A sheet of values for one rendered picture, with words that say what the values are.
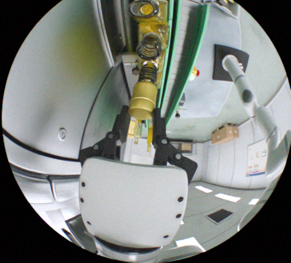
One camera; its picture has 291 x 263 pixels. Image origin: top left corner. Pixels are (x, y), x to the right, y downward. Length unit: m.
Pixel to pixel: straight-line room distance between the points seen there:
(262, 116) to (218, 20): 0.45
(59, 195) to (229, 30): 0.81
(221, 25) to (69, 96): 0.63
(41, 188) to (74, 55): 0.23
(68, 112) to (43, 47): 0.12
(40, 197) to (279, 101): 3.89
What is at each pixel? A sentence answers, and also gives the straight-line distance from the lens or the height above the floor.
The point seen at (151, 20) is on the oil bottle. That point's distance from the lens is 0.16.
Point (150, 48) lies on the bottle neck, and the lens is 0.15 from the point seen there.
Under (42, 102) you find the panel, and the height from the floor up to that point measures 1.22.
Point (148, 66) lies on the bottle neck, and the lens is 0.17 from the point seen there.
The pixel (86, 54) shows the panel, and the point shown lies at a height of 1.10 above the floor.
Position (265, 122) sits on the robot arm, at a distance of 0.41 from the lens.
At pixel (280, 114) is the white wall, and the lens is 3.65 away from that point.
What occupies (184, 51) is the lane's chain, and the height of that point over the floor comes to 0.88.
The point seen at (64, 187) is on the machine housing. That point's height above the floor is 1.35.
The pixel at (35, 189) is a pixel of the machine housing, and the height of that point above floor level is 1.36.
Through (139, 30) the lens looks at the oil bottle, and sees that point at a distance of 0.17.
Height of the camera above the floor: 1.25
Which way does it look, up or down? 24 degrees down
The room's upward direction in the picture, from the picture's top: 172 degrees counter-clockwise
